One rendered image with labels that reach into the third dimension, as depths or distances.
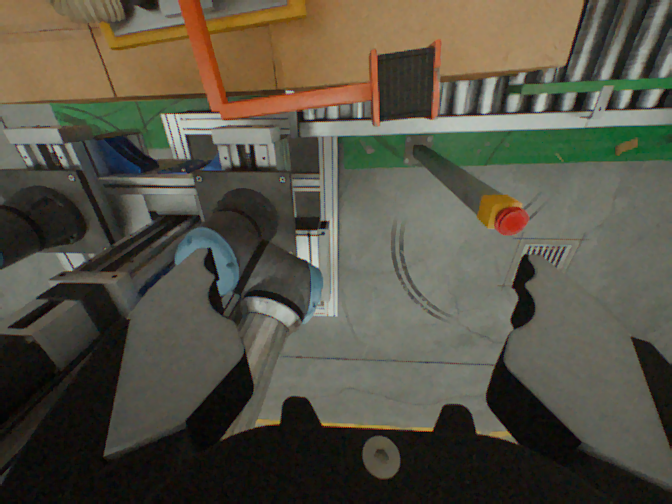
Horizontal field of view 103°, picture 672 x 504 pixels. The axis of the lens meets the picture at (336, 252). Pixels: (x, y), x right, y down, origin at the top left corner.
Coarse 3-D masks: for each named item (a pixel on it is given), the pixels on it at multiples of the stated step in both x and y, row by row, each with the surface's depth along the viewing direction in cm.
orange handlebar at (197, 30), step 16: (192, 0) 32; (192, 16) 33; (192, 32) 34; (208, 32) 35; (192, 48) 34; (208, 48) 35; (208, 64) 35; (208, 80) 36; (208, 96) 37; (224, 96) 38; (272, 96) 37; (288, 96) 36; (304, 96) 36; (320, 96) 36; (336, 96) 36; (352, 96) 36; (368, 96) 36; (224, 112) 38; (240, 112) 38; (256, 112) 38; (272, 112) 38
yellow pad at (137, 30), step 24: (120, 0) 41; (144, 0) 39; (216, 0) 41; (240, 0) 41; (264, 0) 40; (288, 0) 41; (120, 24) 43; (144, 24) 43; (168, 24) 43; (216, 24) 43; (240, 24) 42; (264, 24) 43; (120, 48) 45
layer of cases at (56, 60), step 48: (0, 0) 86; (0, 48) 92; (48, 48) 92; (96, 48) 91; (144, 48) 90; (240, 48) 89; (0, 96) 100; (48, 96) 99; (96, 96) 98; (144, 96) 99; (192, 96) 119
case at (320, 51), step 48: (336, 0) 51; (384, 0) 51; (432, 0) 51; (480, 0) 50; (528, 0) 50; (576, 0) 50; (288, 48) 55; (336, 48) 55; (384, 48) 55; (480, 48) 54; (528, 48) 53
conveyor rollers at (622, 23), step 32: (608, 0) 78; (640, 0) 78; (640, 32) 83; (576, 64) 86; (608, 64) 86; (640, 64) 85; (480, 96) 93; (512, 96) 91; (544, 96) 91; (576, 96) 91; (640, 96) 92
